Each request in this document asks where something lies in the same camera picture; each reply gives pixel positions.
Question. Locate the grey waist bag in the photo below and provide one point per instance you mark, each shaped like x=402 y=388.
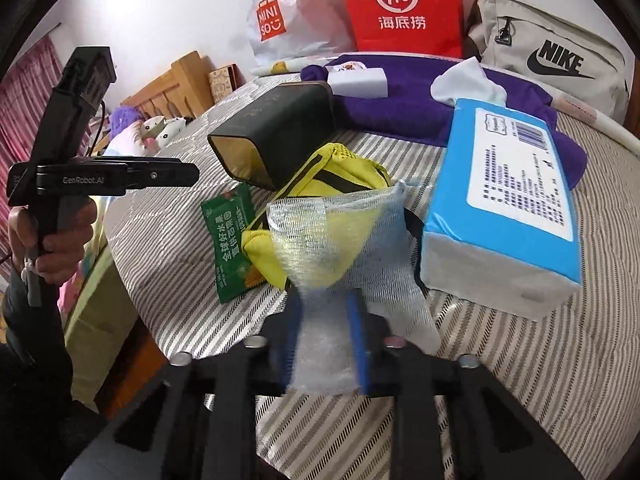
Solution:
x=550 y=60

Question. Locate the dark green tea tin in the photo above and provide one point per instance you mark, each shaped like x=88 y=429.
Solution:
x=280 y=130

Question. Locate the wooden headboard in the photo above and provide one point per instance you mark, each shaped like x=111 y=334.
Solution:
x=165 y=90

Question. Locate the green blanket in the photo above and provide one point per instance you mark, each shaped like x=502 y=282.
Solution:
x=95 y=305

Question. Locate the pink striped curtain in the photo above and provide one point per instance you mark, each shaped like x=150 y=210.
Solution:
x=30 y=90

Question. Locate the white spotted plush toy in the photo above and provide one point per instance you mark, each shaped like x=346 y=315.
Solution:
x=162 y=130

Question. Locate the green packet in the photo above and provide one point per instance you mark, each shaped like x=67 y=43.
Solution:
x=230 y=245

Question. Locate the striped mattress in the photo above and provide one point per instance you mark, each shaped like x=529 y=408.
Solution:
x=500 y=385

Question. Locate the purple fuzzy cushion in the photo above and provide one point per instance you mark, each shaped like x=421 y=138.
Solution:
x=124 y=119

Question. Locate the blue tissue box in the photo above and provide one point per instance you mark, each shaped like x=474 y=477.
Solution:
x=505 y=200

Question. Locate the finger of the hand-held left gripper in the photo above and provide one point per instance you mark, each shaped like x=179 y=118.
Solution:
x=160 y=174

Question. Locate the white mesh wrap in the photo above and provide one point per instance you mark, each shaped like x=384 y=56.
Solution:
x=385 y=280

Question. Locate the patterned book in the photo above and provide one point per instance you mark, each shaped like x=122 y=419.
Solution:
x=222 y=82

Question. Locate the red paper bag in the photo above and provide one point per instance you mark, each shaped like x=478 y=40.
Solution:
x=400 y=10

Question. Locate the person's left hand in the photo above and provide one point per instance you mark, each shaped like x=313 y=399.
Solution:
x=65 y=245

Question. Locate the person's left forearm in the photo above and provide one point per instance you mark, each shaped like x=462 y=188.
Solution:
x=25 y=320

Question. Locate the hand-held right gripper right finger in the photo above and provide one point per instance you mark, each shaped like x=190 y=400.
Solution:
x=357 y=345

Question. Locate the plush toys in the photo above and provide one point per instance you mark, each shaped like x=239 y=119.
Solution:
x=125 y=142

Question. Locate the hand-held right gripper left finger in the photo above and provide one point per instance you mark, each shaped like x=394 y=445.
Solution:
x=294 y=330

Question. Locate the white tissue pack orange print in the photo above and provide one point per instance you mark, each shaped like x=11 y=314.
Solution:
x=357 y=80

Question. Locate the purple cloth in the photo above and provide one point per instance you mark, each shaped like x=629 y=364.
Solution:
x=410 y=115

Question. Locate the white plastic shopping bag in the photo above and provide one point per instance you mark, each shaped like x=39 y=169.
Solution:
x=295 y=15

